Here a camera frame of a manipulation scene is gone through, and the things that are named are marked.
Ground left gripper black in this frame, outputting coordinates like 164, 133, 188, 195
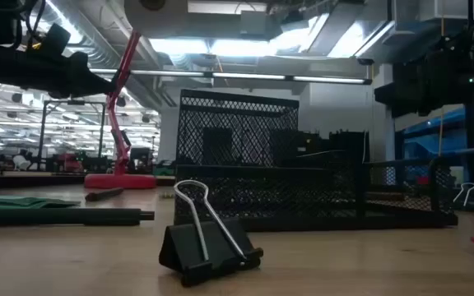
0, 40, 115, 99

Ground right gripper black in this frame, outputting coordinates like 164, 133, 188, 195
374, 30, 474, 118

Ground black pen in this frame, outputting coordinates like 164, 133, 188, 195
84, 187, 125, 203
0, 207, 156, 227

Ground small black binder clip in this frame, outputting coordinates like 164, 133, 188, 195
450, 182, 474, 213

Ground square sticky note pad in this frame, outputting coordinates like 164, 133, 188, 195
0, 194, 82, 210

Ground black mesh desk organizer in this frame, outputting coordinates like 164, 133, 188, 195
174, 89, 459, 232

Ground large black binder clip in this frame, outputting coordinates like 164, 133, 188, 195
158, 179, 264, 288

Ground black equipment boxes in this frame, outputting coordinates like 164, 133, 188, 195
298, 130, 370, 164

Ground red background machine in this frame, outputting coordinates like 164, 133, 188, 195
55, 152, 84, 173

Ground black background computer screen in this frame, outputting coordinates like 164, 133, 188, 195
128, 146, 152, 173

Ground red desk lamp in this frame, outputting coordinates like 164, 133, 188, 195
83, 0, 188, 190

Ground background wooden workbench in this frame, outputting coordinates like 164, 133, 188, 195
0, 170, 86, 192

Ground silver spiral ventilation duct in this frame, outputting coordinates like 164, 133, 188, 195
41, 0, 176, 109

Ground yellow hanging cable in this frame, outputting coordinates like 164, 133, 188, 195
437, 106, 444, 157

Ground black rack frame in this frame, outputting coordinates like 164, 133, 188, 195
37, 99, 107, 172

